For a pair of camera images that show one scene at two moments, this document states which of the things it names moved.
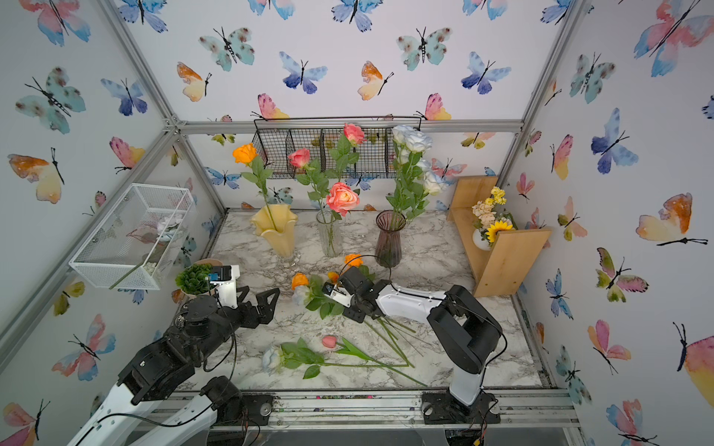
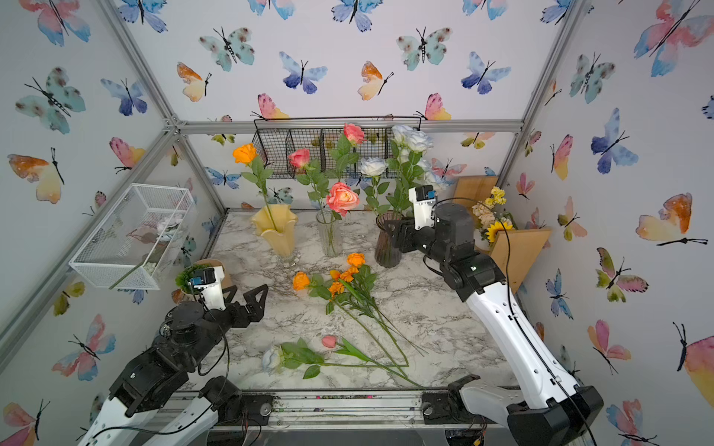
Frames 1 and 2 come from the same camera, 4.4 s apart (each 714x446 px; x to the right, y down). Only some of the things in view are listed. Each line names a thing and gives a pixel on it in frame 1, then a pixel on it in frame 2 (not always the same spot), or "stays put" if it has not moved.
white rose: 313,299 -> 375,167
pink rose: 345,153 stays put
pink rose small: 330,342 stays put
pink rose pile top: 341,198 stays put
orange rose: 248,153 stays put
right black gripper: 351,315 -> 403,238
